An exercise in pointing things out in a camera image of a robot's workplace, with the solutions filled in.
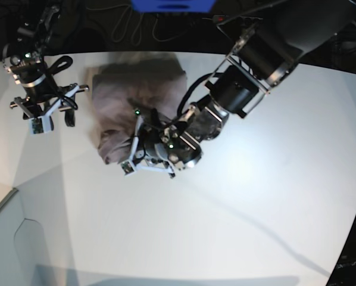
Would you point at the grey adjacent table edge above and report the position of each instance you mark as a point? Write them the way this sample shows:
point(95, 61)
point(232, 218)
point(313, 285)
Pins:
point(7, 198)

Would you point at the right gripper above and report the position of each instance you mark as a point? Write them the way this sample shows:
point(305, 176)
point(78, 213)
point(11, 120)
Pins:
point(40, 100)

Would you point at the black power strip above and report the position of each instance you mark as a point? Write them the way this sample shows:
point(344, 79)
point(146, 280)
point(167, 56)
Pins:
point(222, 18)

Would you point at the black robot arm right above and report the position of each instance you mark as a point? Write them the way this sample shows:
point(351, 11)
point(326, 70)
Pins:
point(25, 61)

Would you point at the blue box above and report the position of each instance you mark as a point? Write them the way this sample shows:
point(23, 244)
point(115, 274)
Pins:
point(173, 6)

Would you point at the mauve t-shirt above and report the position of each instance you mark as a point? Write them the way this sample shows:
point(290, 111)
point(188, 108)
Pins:
point(145, 82)

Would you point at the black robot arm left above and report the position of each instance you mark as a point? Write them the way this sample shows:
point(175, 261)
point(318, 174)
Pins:
point(263, 56)

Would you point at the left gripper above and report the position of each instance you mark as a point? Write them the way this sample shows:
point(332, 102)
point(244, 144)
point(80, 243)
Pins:
point(183, 150)

